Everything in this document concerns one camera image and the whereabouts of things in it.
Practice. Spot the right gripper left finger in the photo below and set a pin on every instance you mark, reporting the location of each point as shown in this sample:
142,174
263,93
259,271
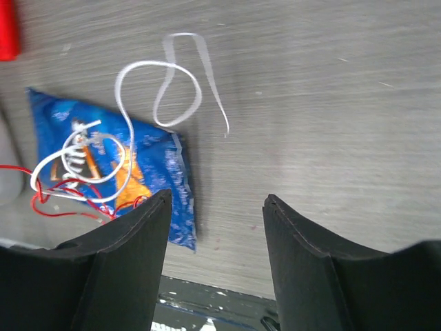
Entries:
106,279

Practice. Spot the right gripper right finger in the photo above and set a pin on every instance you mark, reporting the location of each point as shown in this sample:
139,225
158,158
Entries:
323,281

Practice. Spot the blue Doritos chip bag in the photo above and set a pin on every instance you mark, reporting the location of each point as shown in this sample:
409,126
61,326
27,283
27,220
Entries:
157,161

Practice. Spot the red plastic bin rack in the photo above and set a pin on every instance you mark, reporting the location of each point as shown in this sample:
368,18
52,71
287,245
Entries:
9,31

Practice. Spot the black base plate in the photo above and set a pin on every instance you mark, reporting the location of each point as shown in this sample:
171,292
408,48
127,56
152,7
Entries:
185,305

